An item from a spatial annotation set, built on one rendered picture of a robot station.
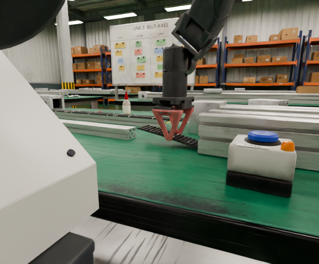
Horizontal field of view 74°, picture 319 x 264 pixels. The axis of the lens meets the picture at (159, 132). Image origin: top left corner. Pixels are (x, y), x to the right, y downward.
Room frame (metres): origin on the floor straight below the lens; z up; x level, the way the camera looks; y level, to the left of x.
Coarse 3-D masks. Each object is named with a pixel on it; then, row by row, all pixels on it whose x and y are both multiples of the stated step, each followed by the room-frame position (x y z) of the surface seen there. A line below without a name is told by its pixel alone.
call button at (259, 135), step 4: (252, 132) 0.30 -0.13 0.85; (256, 132) 0.30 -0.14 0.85; (260, 132) 0.30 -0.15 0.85; (264, 132) 0.30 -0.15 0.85; (268, 132) 0.30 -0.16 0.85; (272, 132) 0.30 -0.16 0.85; (248, 136) 0.30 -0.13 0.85; (252, 136) 0.29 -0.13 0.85; (256, 136) 0.28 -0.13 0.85; (260, 136) 0.28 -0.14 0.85; (264, 136) 0.28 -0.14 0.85; (268, 136) 0.28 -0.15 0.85; (272, 136) 0.28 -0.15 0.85; (276, 136) 0.28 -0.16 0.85; (256, 140) 0.28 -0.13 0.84; (260, 140) 0.28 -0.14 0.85; (264, 140) 0.28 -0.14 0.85; (268, 140) 0.28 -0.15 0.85; (272, 140) 0.28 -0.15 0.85; (276, 140) 0.28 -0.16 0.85
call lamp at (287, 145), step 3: (285, 141) 0.26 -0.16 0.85; (288, 141) 0.25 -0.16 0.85; (291, 141) 0.25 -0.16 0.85; (282, 144) 0.26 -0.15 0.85; (285, 144) 0.25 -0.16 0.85; (288, 144) 0.25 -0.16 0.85; (291, 144) 0.25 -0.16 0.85; (282, 147) 0.25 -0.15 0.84; (285, 147) 0.25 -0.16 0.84; (288, 147) 0.25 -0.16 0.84; (291, 147) 0.25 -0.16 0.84; (294, 147) 0.25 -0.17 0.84; (285, 150) 0.25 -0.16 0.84; (288, 150) 0.25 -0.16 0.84; (291, 150) 0.25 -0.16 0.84
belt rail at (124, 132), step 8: (64, 120) 0.69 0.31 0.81; (72, 120) 0.69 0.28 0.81; (72, 128) 0.65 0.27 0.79; (80, 128) 0.63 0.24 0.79; (88, 128) 0.61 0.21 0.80; (96, 128) 0.59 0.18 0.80; (104, 128) 0.58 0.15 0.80; (112, 128) 0.57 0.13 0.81; (120, 128) 0.55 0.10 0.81; (128, 128) 0.55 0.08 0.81; (104, 136) 0.58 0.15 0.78; (112, 136) 0.57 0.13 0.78; (120, 136) 0.55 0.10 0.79; (128, 136) 0.55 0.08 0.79
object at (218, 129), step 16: (208, 112) 0.49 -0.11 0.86; (224, 112) 0.47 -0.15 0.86; (240, 112) 0.46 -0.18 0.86; (256, 112) 0.45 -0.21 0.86; (208, 128) 0.41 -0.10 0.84; (224, 128) 0.40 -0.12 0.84; (240, 128) 0.39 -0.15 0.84; (256, 128) 0.38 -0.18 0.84; (272, 128) 0.37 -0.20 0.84; (288, 128) 0.36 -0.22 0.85; (304, 128) 0.34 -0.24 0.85; (208, 144) 0.41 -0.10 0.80; (224, 144) 0.40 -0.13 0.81; (304, 144) 0.34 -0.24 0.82; (304, 160) 0.34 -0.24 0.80
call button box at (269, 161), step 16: (240, 144) 0.28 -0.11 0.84; (256, 144) 0.28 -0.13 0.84; (272, 144) 0.27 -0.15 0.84; (240, 160) 0.27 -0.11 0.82; (256, 160) 0.26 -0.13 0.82; (272, 160) 0.25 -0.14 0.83; (288, 160) 0.25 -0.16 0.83; (240, 176) 0.27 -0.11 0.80; (256, 176) 0.26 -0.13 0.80; (272, 176) 0.25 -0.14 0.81; (288, 176) 0.25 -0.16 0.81; (272, 192) 0.25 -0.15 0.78; (288, 192) 0.24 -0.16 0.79
